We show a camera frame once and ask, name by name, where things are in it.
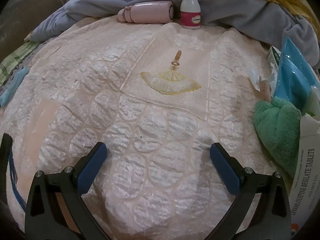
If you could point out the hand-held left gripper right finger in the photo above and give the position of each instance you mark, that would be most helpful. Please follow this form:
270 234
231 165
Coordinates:
225 167

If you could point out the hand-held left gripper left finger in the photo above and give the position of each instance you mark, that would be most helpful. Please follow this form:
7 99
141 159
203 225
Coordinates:
92 167

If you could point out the white medicine box black lettering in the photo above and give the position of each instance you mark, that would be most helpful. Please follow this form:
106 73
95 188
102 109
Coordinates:
305 180

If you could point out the pale green plastic packet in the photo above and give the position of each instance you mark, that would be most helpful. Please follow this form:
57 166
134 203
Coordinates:
311 102

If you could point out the blue plastic packet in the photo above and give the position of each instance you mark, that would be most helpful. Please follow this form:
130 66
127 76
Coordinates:
292 75

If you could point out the white packet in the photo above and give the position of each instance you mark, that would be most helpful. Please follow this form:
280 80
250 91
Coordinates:
272 60

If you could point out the green fluffy towel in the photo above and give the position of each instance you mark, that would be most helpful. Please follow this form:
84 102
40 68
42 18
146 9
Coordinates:
275 130

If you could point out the pink quilted bedspread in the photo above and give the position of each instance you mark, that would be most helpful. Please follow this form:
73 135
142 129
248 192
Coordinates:
150 130

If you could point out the tan knitted item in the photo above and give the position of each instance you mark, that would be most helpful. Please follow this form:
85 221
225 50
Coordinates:
265 90

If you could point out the light blue cloth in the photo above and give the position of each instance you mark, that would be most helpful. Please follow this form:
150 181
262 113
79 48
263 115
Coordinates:
12 87

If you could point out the green plaid cloth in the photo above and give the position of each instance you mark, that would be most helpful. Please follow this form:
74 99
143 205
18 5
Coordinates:
15 60

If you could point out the grey fleece blanket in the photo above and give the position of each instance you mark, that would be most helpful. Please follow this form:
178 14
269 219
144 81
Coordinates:
225 7

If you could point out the white pill bottle pink label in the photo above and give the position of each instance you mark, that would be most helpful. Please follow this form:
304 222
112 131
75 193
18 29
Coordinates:
190 7

